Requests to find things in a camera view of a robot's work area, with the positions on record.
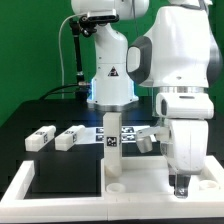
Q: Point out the white U-shaped obstacle frame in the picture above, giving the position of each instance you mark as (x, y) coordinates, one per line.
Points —
(16, 208)

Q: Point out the white fiducial marker sheet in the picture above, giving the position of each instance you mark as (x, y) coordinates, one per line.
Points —
(95, 135)

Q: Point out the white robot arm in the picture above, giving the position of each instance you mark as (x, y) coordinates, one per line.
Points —
(177, 57)

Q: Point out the grey camera on stand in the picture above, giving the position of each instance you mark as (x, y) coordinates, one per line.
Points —
(101, 16)

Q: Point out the white desk top tray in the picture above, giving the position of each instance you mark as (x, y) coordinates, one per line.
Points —
(146, 180)

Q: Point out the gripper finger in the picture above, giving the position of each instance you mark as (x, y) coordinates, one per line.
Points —
(172, 177)
(181, 186)

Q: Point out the black camera stand pole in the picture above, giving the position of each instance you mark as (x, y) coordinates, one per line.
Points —
(83, 87)

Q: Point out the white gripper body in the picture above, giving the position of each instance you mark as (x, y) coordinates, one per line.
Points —
(185, 145)

